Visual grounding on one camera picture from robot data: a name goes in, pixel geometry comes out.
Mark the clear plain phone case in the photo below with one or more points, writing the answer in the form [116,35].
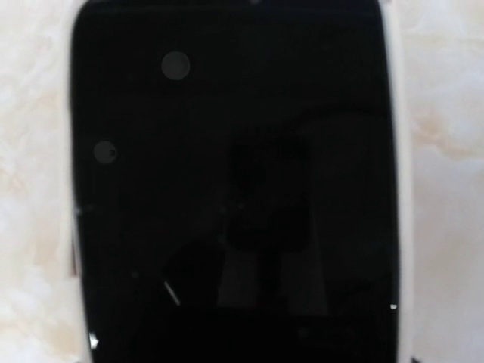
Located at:
[402,189]

